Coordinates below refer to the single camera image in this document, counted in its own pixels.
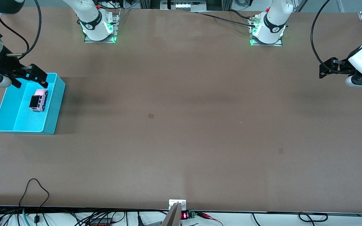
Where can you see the lit equipment box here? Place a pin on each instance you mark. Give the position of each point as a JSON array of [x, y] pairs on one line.
[[184, 5]]

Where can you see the cyan plastic bin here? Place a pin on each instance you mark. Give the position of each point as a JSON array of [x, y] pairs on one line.
[[20, 119]]

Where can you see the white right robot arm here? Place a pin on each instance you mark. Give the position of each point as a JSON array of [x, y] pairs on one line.
[[90, 12]]

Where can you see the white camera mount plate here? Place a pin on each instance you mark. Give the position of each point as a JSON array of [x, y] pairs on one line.
[[172, 202]]

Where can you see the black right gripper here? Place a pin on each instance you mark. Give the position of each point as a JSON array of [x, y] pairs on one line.
[[2, 65]]

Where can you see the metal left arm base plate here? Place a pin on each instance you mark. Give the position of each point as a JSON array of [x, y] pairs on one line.
[[278, 43]]

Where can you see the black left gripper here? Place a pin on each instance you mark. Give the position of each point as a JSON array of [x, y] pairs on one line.
[[342, 66]]

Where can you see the red digit display module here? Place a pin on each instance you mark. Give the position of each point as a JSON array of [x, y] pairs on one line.
[[184, 216]]

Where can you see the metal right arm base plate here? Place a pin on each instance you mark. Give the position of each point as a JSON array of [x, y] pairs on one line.
[[113, 33]]

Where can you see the grey aluminium bar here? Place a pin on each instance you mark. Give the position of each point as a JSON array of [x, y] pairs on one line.
[[172, 218]]

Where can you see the pink jeep toy black roof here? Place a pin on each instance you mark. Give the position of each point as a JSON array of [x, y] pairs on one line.
[[41, 95]]

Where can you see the black power strip orange switches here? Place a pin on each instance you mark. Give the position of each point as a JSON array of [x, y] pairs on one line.
[[101, 222]]

